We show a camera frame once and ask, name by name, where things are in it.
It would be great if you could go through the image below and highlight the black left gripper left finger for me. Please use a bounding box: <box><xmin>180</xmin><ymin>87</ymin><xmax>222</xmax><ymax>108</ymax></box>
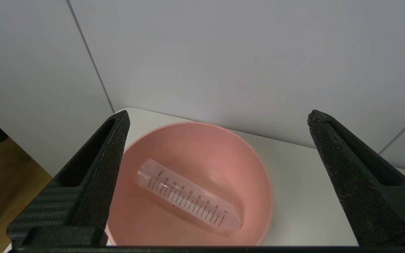
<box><xmin>7</xmin><ymin>110</ymin><xmax>131</xmax><ymax>246</ymax></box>

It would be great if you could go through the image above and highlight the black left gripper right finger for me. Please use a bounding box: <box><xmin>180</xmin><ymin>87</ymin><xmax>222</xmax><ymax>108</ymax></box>
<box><xmin>307</xmin><ymin>109</ymin><xmax>405</xmax><ymax>246</ymax></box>

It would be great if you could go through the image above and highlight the pink plastic bowl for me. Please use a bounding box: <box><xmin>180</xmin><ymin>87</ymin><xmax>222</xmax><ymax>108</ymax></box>
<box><xmin>105</xmin><ymin>121</ymin><xmax>275</xmax><ymax>246</ymax></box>

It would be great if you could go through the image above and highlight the red pigment test tube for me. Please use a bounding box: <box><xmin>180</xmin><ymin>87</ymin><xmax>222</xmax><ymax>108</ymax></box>
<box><xmin>136</xmin><ymin>158</ymin><xmax>243</xmax><ymax>233</ymax></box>

